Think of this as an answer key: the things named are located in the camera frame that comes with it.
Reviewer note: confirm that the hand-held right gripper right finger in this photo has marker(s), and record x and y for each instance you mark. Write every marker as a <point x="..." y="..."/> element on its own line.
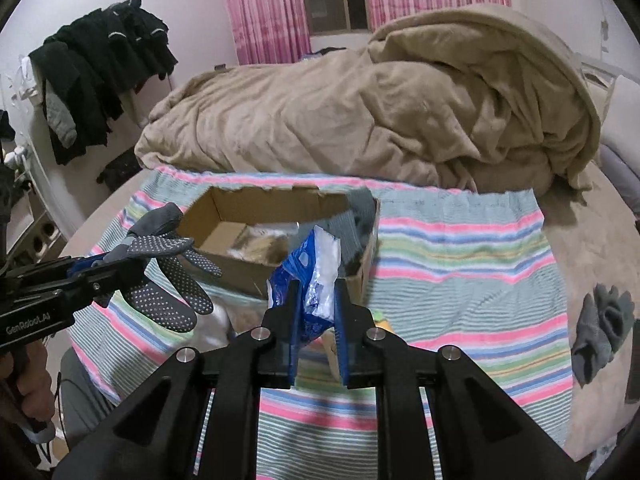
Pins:
<point x="341" y="310"/>

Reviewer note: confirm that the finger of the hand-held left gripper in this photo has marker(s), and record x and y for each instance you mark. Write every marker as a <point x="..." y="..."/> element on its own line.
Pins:
<point x="95" y="267"/>

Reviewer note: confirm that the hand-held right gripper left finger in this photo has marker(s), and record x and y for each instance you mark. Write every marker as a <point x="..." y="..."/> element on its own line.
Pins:
<point x="292" y="305"/>

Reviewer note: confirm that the blue white plastic packet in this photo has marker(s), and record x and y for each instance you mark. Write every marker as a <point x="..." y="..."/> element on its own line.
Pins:
<point x="312" y="280"/>

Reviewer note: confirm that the grey dotted work glove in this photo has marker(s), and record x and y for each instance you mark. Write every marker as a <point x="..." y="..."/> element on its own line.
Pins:
<point x="160" y="270"/>

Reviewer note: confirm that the cardboard box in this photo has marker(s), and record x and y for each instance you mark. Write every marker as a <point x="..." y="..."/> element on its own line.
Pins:
<point x="280" y="240"/>

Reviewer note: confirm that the person's left hand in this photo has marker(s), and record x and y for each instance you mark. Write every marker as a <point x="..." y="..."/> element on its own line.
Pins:
<point x="30" y="380"/>

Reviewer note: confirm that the furry brown item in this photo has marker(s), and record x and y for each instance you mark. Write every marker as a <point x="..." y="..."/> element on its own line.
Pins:
<point x="262" y="250"/>

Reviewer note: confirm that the grey cloth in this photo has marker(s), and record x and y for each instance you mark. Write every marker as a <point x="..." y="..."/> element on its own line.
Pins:
<point x="357" y="225"/>

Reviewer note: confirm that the striped towel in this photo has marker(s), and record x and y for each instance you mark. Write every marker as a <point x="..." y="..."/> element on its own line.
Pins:
<point x="450" y="280"/>

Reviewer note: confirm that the grey sock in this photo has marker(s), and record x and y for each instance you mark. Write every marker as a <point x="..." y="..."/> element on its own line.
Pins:
<point x="60" y="115"/>

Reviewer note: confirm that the pile of dark clothes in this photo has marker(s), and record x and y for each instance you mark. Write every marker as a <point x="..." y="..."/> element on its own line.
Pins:
<point x="100" y="70"/>

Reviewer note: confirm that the beige blanket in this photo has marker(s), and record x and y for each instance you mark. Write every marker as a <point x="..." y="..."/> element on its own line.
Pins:
<point x="380" y="105"/>

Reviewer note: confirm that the grey knit glove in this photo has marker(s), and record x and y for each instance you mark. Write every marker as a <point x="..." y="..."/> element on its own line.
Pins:
<point x="602" y="330"/>

